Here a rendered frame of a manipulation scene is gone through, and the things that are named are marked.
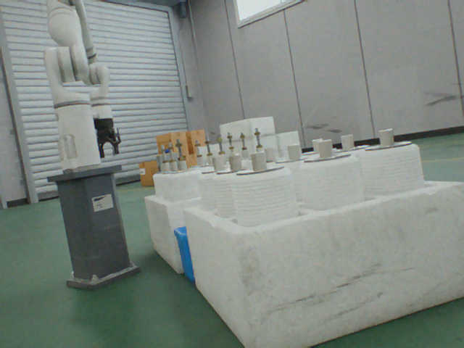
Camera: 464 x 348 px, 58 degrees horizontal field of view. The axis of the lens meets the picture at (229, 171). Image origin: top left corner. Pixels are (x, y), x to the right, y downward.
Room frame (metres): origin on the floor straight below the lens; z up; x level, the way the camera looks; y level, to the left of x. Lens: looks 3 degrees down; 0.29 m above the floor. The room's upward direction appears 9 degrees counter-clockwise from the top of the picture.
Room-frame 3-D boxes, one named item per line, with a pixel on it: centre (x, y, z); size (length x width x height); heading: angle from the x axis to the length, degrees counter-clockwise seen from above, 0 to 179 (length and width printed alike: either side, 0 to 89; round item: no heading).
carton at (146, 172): (5.46, 0.96, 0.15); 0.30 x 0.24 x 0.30; 136
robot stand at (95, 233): (1.14, 0.39, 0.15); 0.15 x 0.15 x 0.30; 47
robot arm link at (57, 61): (1.14, 0.39, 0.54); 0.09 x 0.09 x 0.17; 15
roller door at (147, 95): (6.94, 1.68, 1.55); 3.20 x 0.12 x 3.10; 137
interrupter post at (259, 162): (0.65, -0.05, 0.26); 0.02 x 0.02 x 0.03
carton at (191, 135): (5.60, 0.43, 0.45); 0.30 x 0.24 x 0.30; 45
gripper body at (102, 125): (1.64, 0.45, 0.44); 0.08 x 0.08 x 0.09
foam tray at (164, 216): (1.31, 0.05, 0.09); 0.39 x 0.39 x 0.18; 19
